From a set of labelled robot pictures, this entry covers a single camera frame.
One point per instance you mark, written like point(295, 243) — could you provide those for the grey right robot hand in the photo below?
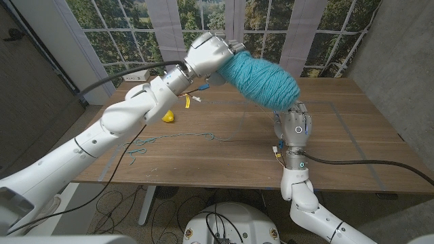
point(295, 130)

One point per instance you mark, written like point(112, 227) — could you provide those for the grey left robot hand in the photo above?
point(210, 54)

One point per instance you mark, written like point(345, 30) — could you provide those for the teal yarn skein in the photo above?
point(261, 81)

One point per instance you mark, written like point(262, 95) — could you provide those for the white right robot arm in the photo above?
point(305, 200)

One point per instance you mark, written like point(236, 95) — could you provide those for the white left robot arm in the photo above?
point(68, 159)

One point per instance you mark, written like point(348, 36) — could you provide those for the yellow lemon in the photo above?
point(169, 117)

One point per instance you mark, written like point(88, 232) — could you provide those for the grey tape rectangle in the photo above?
point(359, 152)

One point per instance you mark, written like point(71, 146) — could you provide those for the white power box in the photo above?
point(135, 77)

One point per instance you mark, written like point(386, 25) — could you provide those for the printed window backdrop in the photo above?
point(298, 34)

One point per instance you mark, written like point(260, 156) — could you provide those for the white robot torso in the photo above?
point(230, 220)

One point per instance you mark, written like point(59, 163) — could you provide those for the black round floor grille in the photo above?
point(167, 192)

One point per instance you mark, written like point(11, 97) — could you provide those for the white table leg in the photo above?
point(147, 203)

